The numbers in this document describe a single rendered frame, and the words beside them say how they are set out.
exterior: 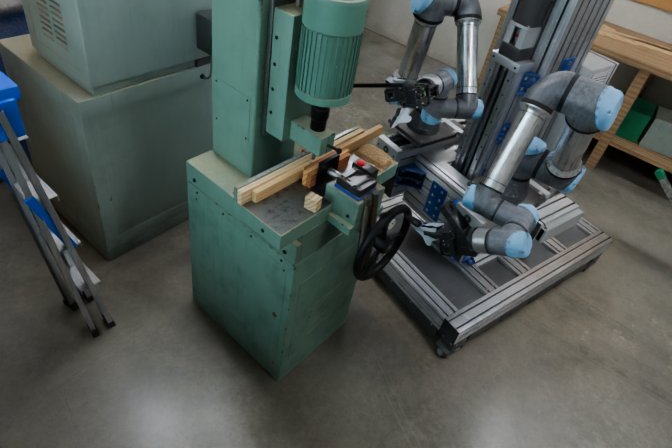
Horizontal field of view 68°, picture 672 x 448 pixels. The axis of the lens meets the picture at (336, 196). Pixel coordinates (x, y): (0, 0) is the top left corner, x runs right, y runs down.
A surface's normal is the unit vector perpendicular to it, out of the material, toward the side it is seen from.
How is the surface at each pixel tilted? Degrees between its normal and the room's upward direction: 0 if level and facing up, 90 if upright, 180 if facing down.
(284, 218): 0
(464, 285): 0
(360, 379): 0
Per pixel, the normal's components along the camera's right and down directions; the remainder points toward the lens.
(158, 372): 0.14, -0.76
